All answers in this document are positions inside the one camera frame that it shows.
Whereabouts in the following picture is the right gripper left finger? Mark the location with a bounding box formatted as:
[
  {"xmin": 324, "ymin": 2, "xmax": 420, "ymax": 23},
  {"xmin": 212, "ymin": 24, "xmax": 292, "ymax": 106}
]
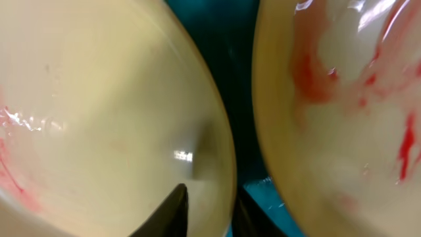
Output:
[{"xmin": 130, "ymin": 184, "xmax": 189, "ymax": 237}]

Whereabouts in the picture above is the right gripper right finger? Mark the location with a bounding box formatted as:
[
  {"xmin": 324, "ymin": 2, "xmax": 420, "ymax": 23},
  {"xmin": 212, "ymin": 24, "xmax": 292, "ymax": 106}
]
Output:
[{"xmin": 231, "ymin": 186, "xmax": 287, "ymax": 237}]

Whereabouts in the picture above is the yellow-green plate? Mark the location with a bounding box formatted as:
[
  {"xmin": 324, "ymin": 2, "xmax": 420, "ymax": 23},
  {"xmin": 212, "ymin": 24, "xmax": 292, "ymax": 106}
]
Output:
[
  {"xmin": 1, "ymin": 0, "xmax": 236, "ymax": 236},
  {"xmin": 253, "ymin": 0, "xmax": 420, "ymax": 236}
]

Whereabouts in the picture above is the teal plastic tray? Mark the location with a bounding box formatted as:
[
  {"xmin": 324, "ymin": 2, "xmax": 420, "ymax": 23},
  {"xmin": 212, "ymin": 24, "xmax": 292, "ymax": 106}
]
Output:
[{"xmin": 166, "ymin": 0, "xmax": 303, "ymax": 236}]

